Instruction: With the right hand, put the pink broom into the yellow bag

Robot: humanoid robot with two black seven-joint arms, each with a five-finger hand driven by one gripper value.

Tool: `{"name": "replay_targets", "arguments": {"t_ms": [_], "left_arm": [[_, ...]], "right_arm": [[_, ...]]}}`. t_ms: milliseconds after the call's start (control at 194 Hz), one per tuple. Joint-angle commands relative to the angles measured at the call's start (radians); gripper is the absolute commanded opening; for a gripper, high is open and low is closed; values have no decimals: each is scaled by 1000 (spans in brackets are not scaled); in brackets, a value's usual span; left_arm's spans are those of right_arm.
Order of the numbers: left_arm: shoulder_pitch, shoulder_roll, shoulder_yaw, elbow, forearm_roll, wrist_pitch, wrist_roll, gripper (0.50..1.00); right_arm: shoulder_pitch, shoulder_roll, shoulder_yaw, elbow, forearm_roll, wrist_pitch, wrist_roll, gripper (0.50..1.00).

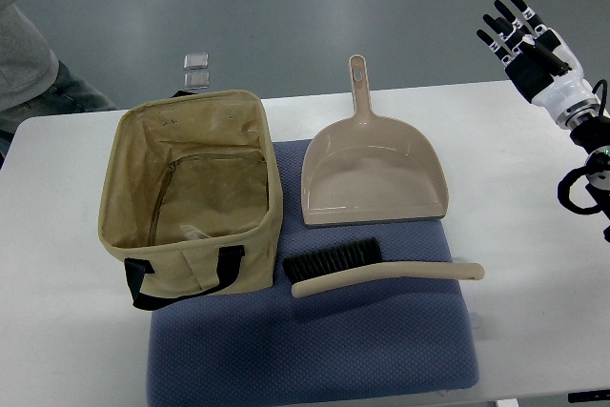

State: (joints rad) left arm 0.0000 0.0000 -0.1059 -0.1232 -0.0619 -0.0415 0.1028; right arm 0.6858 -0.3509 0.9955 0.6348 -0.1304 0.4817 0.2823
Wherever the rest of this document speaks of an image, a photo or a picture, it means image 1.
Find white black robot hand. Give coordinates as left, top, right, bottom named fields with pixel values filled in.
left=477, top=0, right=606, bottom=130

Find beige hand broom black bristles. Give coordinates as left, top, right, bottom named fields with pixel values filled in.
left=282, top=237, right=485, bottom=298

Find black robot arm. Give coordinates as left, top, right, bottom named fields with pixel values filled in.
left=557, top=79, right=609, bottom=217

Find yellow canvas bag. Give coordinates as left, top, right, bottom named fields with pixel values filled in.
left=98, top=90, right=283, bottom=311

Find beige plastic dustpan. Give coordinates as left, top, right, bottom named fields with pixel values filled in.
left=301, top=54, right=449, bottom=226

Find blue grey cushion mat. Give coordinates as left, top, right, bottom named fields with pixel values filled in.
left=146, top=138, right=479, bottom=406

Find black table control panel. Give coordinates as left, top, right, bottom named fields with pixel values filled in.
left=567, top=389, right=610, bottom=403

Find upper clear floor plate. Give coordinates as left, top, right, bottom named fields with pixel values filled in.
left=183, top=52, right=209, bottom=70

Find person in grey hoodie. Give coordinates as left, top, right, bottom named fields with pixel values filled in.
left=1, top=0, right=116, bottom=158

